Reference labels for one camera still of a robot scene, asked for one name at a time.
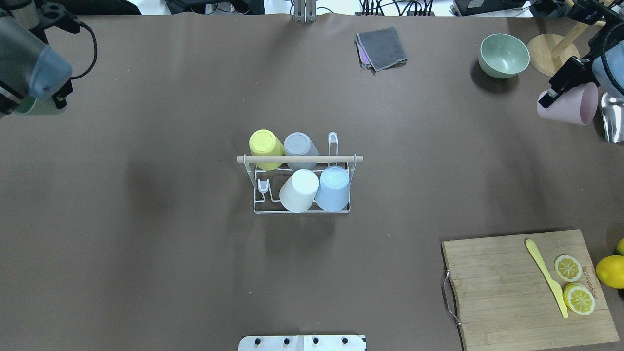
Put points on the grey cup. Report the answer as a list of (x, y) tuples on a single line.
[(299, 144)]

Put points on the white cup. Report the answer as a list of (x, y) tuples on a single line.
[(298, 193)]

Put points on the lemon slice right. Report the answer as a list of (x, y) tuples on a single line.
[(579, 299)]

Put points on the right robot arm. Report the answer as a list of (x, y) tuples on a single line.
[(603, 66)]

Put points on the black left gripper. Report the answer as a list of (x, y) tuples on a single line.
[(61, 95)]

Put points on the lemon slice left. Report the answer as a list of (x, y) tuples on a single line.
[(567, 268)]

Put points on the metal scoop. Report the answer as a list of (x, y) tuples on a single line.
[(612, 110)]

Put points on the light blue cup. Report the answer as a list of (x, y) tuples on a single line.
[(334, 189)]

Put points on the yellow cup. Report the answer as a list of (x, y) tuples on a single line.
[(264, 143)]

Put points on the white wire cup holder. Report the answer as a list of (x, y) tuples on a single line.
[(269, 173)]

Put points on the aluminium frame post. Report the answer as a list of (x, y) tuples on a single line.
[(304, 11)]

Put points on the whole lemon upper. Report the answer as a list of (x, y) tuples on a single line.
[(610, 271)]

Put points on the lemon slice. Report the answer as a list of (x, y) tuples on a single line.
[(579, 299), (567, 268)]

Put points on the whole lemon lower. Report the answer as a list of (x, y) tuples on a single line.
[(620, 247)]

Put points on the yellow plastic knife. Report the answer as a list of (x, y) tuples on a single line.
[(554, 286)]

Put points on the green cup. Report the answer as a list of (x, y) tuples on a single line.
[(41, 107)]

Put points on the wooden cup tree stand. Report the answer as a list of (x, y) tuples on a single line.
[(548, 52)]

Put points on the wooden cutting board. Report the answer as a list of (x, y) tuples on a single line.
[(503, 302)]

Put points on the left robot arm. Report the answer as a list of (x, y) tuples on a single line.
[(31, 72)]

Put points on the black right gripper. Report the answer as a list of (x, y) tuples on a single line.
[(569, 71)]

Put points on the grey folded cloth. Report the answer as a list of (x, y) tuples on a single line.
[(381, 49)]

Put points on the whole lemon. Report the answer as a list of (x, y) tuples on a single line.
[(610, 271), (620, 247)]

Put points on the pink cup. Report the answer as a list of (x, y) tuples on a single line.
[(577, 106)]

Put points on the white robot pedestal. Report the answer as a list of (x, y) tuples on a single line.
[(338, 342)]

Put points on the green bowl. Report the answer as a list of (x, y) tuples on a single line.
[(503, 56)]

